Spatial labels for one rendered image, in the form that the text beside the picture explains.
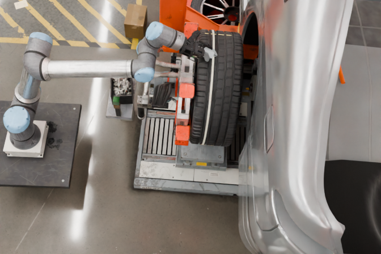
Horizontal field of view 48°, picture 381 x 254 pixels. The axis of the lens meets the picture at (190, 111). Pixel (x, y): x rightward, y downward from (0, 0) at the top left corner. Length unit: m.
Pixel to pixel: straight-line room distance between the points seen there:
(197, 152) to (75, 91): 1.12
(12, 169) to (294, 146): 1.98
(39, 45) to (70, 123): 0.89
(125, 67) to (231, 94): 0.55
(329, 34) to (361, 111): 0.93
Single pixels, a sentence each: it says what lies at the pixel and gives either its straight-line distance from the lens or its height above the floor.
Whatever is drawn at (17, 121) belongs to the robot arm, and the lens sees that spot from 2.71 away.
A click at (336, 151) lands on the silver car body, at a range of 2.41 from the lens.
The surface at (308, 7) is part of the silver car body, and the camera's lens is 1.70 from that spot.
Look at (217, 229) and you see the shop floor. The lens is 3.06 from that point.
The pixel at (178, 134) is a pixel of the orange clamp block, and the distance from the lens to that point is 2.29.
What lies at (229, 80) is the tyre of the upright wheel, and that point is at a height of 1.15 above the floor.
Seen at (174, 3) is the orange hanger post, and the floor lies 1.03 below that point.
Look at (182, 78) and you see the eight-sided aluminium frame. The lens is 2.19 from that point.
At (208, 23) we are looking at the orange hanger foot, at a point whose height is 0.74.
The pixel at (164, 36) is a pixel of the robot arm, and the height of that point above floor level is 1.37.
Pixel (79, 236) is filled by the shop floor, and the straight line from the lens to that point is 3.07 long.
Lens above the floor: 2.97
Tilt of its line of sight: 62 degrees down
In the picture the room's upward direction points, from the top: 9 degrees clockwise
